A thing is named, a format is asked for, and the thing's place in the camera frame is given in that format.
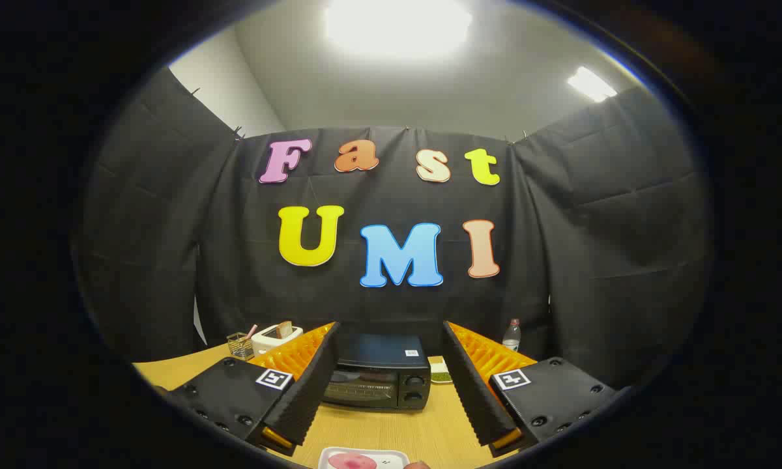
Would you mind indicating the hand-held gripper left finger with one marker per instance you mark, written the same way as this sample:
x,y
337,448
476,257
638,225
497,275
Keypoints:
x,y
313,384

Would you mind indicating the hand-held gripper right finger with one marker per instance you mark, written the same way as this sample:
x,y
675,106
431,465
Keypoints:
x,y
472,384

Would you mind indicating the black toaster oven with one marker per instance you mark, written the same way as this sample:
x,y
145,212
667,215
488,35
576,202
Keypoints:
x,y
381,352

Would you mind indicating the pink meat slice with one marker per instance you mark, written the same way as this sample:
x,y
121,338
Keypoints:
x,y
352,462

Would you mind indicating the white rectangular plate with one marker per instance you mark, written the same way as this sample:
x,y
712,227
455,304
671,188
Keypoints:
x,y
391,454

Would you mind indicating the small dish with green food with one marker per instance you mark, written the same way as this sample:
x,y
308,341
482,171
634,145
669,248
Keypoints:
x,y
440,374

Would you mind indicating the white pop-up toaster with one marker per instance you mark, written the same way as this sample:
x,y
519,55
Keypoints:
x,y
267,340

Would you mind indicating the clear plastic water bottle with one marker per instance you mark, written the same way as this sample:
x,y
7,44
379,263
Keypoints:
x,y
511,337

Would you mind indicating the toasted bread slice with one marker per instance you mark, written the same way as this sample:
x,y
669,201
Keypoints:
x,y
285,329

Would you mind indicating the pink stick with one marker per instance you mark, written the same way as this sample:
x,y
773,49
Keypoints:
x,y
252,331

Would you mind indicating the small ceiling light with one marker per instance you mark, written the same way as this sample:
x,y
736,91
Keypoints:
x,y
590,83

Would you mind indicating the large ceiling light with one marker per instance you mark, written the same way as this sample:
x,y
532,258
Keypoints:
x,y
397,26

